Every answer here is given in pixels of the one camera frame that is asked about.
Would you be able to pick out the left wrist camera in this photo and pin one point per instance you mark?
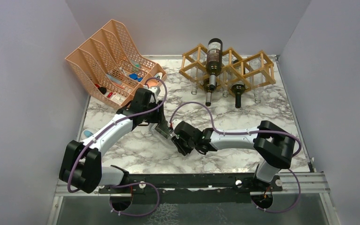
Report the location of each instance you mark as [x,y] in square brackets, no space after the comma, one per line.
[155,93]

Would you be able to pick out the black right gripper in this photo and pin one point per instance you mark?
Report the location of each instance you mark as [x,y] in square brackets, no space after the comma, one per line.
[178,141]

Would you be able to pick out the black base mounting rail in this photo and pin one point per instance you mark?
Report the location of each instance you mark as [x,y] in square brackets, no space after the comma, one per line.
[190,188]

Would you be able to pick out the clear bottle blue content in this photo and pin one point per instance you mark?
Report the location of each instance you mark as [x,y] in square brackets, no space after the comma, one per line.
[86,133]

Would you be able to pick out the blue item in organizer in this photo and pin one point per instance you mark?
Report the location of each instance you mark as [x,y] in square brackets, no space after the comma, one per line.
[134,76]

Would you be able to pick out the dark green wine bottle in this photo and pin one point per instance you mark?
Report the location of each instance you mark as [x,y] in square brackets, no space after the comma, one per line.
[238,88]

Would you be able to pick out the dark labelled wine bottle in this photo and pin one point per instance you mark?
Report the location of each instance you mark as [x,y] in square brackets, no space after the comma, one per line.
[208,93]

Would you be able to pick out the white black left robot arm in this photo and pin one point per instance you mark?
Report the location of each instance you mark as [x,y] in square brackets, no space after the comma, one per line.
[81,166]

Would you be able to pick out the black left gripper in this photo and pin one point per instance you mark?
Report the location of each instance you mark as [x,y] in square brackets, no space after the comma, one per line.
[159,117]

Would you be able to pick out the red white box in organizer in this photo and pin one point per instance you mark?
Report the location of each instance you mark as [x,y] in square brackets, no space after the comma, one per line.
[116,98]

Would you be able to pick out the tall clear glass bottle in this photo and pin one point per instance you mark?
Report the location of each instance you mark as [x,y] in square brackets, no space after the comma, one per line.
[226,76]

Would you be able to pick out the wooden lattice wine rack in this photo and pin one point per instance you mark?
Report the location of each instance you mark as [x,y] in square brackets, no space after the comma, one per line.
[240,67]

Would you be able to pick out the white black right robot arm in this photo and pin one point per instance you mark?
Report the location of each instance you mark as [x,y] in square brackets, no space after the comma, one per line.
[274,144]

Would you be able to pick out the small clear glass bottle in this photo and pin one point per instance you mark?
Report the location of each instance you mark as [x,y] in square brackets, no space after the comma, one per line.
[195,72]

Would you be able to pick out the peach plastic file organizer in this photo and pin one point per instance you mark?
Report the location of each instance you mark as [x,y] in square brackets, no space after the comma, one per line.
[103,62]

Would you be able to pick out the green wine bottle gold label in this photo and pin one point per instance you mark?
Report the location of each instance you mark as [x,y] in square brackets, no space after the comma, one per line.
[214,61]

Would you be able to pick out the round clear flask silver cap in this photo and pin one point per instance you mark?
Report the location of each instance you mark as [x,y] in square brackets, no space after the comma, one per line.
[162,132]

